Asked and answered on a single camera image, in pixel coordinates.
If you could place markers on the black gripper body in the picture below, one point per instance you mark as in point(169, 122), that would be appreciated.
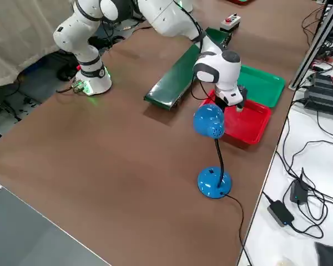
point(220, 100)

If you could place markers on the grey control box with buttons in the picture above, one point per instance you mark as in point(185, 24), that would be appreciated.
point(228, 22)

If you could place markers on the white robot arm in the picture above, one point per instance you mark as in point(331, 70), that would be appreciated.
point(80, 36)
point(187, 5)

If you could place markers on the green conveyor belt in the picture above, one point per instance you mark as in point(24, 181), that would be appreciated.
point(172, 80)

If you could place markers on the green plastic tray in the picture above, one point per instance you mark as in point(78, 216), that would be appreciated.
point(263, 86)
point(245, 1)

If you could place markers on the blue desk lamp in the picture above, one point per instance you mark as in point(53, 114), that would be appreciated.
point(208, 122)

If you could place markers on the red plastic tray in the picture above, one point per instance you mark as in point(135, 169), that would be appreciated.
point(233, 1)
point(247, 124)

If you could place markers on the black power supply unit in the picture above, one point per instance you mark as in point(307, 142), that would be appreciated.
point(327, 86)

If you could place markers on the black adapter green light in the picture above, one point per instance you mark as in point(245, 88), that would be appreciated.
point(297, 194)

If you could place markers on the grey black power adapter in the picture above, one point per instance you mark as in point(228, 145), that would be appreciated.
point(280, 213)

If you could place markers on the dark grey pouch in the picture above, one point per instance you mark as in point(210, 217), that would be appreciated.
point(330, 255)

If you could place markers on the white cloth curtain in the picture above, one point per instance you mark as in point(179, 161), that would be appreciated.
point(16, 33)

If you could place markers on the aluminium frame post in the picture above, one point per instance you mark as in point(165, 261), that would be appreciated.
point(310, 52)

